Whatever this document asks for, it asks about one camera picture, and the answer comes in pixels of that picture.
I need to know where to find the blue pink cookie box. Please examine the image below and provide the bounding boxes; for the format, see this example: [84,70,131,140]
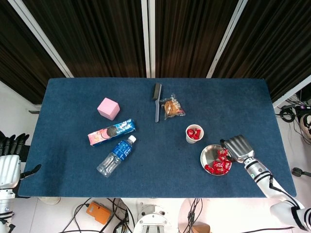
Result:
[87,118,137,147]

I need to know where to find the pink foam cube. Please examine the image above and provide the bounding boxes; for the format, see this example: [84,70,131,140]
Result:
[97,97,121,121]

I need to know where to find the black coiled cable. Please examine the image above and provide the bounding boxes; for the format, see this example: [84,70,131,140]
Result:
[278,106,296,122]

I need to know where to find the black cable bundle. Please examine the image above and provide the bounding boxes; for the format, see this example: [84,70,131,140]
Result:
[187,198,203,233]

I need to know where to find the white frame post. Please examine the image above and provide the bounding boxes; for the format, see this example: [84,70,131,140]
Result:
[140,0,156,78]
[272,74,311,109]
[8,0,74,78]
[206,0,249,79]

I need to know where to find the blue table cloth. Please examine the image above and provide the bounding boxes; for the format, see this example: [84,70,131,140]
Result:
[17,77,297,199]

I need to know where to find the black electronics box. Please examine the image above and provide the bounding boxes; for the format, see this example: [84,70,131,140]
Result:
[294,89,311,117]

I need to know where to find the dark brown curtain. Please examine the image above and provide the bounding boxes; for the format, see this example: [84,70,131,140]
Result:
[213,0,311,102]
[23,0,146,78]
[0,0,65,105]
[155,0,235,78]

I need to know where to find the black caster foot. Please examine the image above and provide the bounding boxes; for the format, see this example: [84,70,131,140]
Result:
[291,166,311,178]

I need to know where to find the grey brush black bristles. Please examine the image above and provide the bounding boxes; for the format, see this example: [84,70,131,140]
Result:
[151,83,162,123]

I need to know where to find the pastry in clear wrapper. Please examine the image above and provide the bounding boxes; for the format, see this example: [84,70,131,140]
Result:
[159,93,187,121]

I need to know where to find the white black round object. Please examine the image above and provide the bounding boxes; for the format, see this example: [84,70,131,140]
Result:
[299,113,311,140]

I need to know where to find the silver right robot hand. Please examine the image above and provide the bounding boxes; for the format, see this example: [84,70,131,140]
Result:
[220,134,255,164]

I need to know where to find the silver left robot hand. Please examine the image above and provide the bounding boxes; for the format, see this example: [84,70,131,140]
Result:
[0,132,42,189]

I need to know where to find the white paper cup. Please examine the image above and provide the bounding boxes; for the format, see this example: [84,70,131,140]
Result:
[185,124,205,144]

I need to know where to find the orange box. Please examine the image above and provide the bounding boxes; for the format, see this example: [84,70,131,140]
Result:
[85,200,112,225]

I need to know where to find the brown wooden object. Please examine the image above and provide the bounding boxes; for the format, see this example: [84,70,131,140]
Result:
[191,223,211,233]

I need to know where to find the white silver robot base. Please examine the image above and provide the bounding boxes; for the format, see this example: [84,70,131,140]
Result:
[133,202,173,233]

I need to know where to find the clear bottle blue label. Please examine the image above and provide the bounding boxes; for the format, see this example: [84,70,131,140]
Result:
[96,135,137,178]

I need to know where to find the metal bowl of candies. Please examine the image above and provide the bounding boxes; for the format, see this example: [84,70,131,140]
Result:
[200,144,233,176]

